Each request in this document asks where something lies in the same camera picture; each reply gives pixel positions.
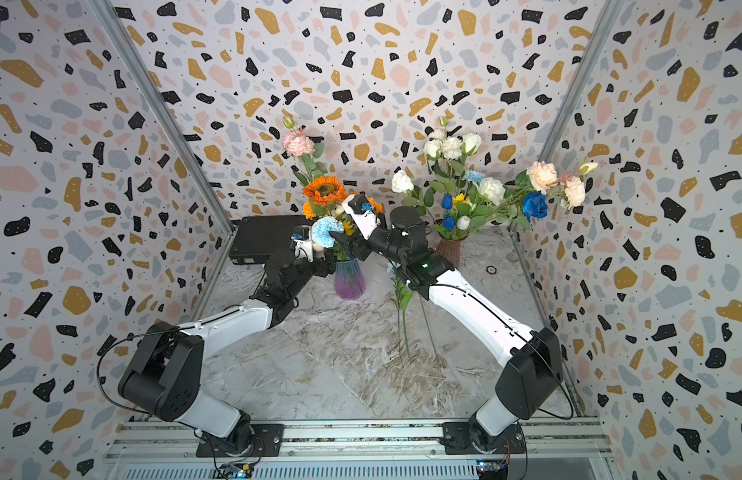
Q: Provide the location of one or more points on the blue rose right bouquet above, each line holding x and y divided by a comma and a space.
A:
535, 205

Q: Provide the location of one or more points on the peach carnation stem right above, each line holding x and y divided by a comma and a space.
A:
543, 178

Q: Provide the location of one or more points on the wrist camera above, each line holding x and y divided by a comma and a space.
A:
302, 243
363, 213

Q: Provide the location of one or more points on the orange marigold flower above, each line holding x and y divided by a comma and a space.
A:
308, 211

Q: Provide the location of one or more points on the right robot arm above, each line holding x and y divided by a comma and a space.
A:
531, 360

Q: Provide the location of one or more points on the brown ribbed glass vase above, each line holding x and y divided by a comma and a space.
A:
450, 249

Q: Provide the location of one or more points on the purple ribbed glass vase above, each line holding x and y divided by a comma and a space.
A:
349, 280

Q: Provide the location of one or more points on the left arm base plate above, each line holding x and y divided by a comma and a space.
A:
249, 440

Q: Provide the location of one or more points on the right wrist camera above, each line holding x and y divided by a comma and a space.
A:
363, 213

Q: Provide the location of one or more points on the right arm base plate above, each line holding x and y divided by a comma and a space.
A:
463, 438

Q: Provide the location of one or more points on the aluminium front rail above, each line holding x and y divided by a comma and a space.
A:
540, 448

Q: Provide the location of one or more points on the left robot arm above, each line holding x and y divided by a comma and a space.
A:
163, 378

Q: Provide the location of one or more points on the pink carnation stem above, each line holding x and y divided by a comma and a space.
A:
299, 145

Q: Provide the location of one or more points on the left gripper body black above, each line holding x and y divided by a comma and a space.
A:
304, 272

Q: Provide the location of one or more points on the white flower bouquet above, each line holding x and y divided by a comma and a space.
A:
459, 199

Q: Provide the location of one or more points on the small blue tulip flower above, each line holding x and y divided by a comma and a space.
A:
403, 296

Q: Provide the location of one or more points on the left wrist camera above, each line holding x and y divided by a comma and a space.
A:
302, 243

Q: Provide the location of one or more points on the black rectangular case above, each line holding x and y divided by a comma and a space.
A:
257, 238

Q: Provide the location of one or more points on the large orange gerbera flower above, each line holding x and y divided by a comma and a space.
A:
325, 190

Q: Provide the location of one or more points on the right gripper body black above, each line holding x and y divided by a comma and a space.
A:
386, 245

